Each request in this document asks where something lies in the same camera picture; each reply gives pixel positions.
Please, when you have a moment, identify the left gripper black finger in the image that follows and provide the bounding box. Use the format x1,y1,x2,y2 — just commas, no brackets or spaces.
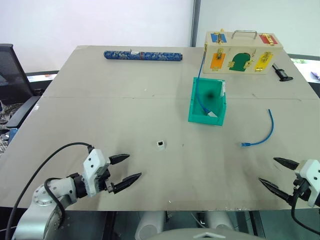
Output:
111,172,143,195
109,153,131,166

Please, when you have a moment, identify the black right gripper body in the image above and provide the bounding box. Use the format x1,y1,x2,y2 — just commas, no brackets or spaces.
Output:
290,174,314,205

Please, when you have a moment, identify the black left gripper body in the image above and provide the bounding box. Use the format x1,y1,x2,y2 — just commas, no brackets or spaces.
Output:
96,161,116,195

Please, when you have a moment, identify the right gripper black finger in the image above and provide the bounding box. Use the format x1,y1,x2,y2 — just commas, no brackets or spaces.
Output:
272,157,300,172
257,177,293,205

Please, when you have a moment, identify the white rounded robot leg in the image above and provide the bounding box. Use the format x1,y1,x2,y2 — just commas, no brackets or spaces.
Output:
134,211,166,240
204,211,236,232

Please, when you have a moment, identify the grey robot torso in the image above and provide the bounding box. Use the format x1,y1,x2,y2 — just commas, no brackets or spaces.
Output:
151,227,259,240

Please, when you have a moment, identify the green plastic bin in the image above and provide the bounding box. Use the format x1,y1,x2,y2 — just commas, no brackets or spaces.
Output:
187,76,227,127

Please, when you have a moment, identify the white side desk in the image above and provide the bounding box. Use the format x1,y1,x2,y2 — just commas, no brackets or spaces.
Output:
289,56,320,84

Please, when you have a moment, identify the blue patterned rolled scroll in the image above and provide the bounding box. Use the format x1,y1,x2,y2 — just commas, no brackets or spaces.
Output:
103,49,184,63

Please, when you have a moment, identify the patterned fabric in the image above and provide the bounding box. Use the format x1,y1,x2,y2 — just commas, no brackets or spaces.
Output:
0,99,16,155

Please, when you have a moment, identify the wooden lock box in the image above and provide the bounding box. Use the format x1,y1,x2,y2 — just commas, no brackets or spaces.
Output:
202,29,285,75

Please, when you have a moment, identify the black office chair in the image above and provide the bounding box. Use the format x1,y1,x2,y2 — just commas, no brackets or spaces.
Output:
0,43,41,129

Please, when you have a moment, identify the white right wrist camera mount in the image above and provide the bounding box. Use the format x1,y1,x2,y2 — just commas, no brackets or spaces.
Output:
294,159,320,208

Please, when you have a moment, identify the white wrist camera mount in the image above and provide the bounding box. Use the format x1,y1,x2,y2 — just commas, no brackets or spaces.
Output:
294,159,320,208
82,148,111,197

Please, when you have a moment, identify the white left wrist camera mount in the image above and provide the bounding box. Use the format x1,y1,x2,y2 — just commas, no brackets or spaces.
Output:
82,148,111,197

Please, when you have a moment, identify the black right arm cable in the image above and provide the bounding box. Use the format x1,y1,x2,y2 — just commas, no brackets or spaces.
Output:
290,186,320,236

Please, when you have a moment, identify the short blue Ethernet cable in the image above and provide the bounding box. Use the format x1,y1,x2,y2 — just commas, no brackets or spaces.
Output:
240,108,275,148

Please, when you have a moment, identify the black handle tool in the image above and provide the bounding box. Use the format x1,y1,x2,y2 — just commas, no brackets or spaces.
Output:
271,62,294,83

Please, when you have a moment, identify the grey window frame post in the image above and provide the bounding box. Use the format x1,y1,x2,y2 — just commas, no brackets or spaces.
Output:
190,0,201,47

